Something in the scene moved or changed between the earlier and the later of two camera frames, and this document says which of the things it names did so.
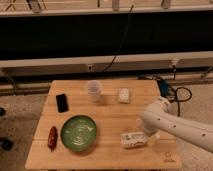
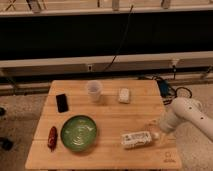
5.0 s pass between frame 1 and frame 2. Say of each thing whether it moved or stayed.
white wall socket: stayed
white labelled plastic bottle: stayed
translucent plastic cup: stayed
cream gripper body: moved
